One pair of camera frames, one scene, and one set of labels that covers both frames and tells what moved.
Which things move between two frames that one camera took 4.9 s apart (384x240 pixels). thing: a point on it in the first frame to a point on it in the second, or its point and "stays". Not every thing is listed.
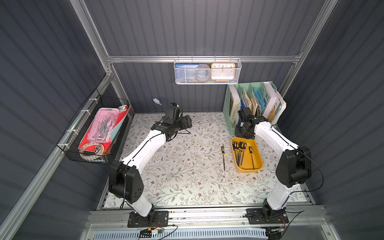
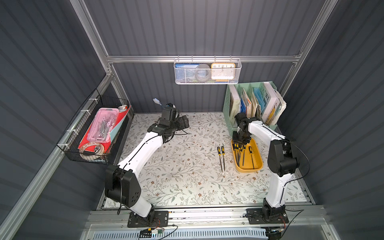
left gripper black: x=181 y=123 stays
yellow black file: x=250 y=150 to x=219 y=154
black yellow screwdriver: x=244 y=148 to x=251 y=152
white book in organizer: x=272 y=104 stays
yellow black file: x=223 y=153 stays
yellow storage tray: x=247 y=157 stays
